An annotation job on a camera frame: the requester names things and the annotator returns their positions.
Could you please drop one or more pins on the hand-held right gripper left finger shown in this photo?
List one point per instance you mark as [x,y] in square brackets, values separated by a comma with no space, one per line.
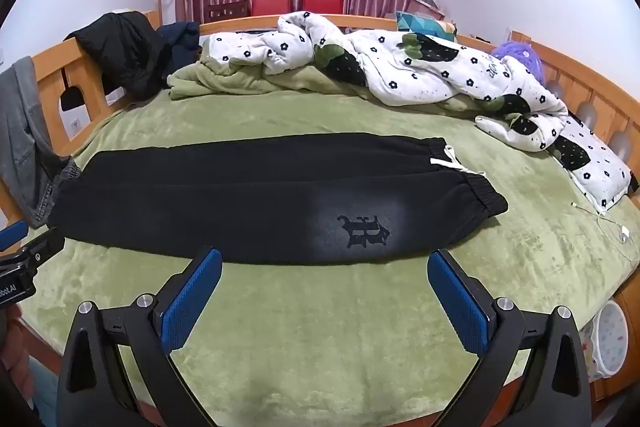
[192,302]

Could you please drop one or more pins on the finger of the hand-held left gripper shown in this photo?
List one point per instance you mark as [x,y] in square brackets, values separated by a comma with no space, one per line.
[42,249]
[12,234]

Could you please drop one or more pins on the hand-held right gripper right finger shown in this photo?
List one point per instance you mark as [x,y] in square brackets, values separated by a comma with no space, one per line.
[457,302]

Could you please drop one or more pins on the black pants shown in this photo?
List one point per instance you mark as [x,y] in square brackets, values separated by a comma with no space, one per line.
[200,207]

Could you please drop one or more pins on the grey denim jacket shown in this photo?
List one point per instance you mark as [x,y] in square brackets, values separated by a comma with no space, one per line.
[20,132]

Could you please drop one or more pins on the green bed sheet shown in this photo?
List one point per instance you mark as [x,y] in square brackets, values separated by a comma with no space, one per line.
[325,332]

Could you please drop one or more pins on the white laundry basket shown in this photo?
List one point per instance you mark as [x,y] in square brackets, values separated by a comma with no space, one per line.
[610,337]

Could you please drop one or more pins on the white floral pillow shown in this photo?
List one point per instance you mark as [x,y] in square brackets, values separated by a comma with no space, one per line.
[595,167]

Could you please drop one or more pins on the black jacket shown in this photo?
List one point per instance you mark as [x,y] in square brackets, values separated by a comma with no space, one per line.
[120,52]

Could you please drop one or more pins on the crumpled green blanket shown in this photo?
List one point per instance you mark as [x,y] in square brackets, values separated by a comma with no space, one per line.
[225,82]

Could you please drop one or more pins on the white floral duvet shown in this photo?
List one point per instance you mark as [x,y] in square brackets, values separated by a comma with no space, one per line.
[400,72]

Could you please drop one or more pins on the navy garment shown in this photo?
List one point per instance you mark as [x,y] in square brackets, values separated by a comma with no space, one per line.
[182,42]

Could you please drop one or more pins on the purple plush toy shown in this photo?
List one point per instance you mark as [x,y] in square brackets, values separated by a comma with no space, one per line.
[520,57]

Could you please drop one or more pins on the colourful geometric cushion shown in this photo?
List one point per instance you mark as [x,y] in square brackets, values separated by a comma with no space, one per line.
[425,26]

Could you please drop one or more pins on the dark wooden chair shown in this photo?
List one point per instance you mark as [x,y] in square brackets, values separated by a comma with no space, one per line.
[225,11]

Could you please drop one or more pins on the pile of cardboard boxes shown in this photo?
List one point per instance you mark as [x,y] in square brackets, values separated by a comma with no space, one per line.
[427,4]

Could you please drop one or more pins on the wooden bed frame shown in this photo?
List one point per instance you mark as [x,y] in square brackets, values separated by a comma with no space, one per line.
[90,72]

